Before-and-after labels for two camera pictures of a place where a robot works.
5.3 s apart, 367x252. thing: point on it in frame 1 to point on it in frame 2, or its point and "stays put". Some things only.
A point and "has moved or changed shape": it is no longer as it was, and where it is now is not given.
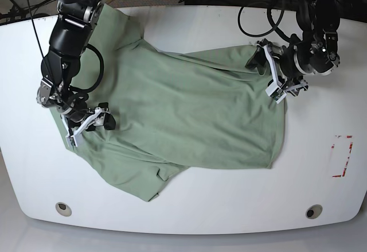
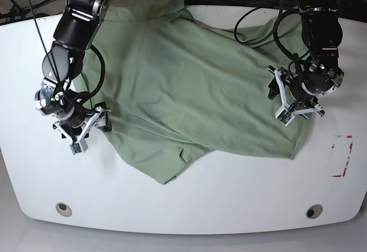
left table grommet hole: (63, 209) stays put
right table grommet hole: (313, 211) stays put
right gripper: (291, 70) to (296, 92)
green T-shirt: (158, 112) has moved or changed shape
